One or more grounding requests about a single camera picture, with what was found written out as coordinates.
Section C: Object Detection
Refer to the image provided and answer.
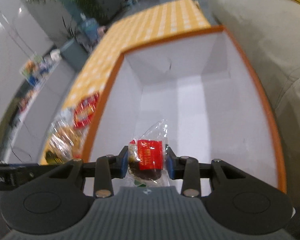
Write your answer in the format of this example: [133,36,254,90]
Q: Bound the red chip bag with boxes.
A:
[74,92,100,129]

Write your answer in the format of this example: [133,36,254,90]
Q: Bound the clear bag fried snacks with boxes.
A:
[44,108,88,164]

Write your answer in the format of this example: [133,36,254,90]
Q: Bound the orange cardboard box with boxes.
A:
[83,26,287,191]

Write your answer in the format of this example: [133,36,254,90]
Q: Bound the blue water jug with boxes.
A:
[79,13,99,44]

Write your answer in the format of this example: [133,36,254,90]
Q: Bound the teddy bear picture box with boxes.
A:
[20,55,46,86]

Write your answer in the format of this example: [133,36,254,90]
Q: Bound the beige sofa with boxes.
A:
[209,0,300,239]

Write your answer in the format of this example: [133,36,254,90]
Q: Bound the chocolate pastry clear wrapper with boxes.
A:
[123,119,170,187]

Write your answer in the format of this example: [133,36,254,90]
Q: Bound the white tv console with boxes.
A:
[1,60,77,164]

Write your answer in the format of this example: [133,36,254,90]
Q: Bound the yellow checkered tablecloth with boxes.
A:
[62,0,219,162]

